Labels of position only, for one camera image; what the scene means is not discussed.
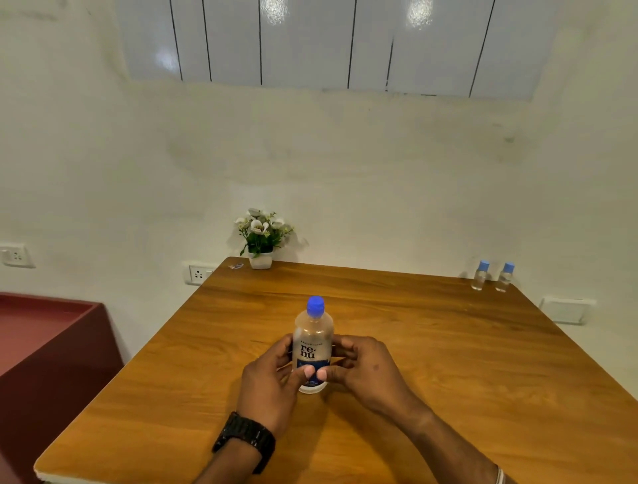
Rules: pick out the person's left hand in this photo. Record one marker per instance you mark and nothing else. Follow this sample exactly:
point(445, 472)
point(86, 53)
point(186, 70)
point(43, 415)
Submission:
point(266, 394)

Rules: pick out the person's right hand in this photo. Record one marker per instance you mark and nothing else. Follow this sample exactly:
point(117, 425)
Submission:
point(371, 374)

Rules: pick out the maroon cabinet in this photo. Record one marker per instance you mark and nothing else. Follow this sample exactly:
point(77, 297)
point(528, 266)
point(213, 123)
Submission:
point(50, 379)

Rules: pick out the clear plain small bottle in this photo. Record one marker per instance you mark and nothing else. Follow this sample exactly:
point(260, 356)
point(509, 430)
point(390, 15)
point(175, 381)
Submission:
point(503, 283)

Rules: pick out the black wristwatch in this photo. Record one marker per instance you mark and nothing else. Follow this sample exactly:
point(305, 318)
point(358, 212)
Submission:
point(244, 434)

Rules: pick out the white power socket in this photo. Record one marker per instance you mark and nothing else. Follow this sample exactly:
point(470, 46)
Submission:
point(199, 274)

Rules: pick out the silver bangle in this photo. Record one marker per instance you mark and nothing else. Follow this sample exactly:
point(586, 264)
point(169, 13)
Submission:
point(500, 476)

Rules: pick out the clear large bottle blue label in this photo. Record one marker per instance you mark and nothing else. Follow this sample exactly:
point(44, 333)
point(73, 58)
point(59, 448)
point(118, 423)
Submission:
point(312, 344)

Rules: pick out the clear small bottle red label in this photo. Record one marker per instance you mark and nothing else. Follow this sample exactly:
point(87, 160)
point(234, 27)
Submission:
point(478, 281)

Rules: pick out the white flowers in white pot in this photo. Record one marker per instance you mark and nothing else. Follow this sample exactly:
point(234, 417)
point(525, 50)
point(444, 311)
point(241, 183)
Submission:
point(262, 237)

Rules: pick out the dark blue bottle cap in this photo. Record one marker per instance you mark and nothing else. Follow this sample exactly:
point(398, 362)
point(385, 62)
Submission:
point(315, 306)

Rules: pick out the white wall switch plate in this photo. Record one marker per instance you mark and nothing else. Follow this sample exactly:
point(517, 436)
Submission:
point(567, 310)

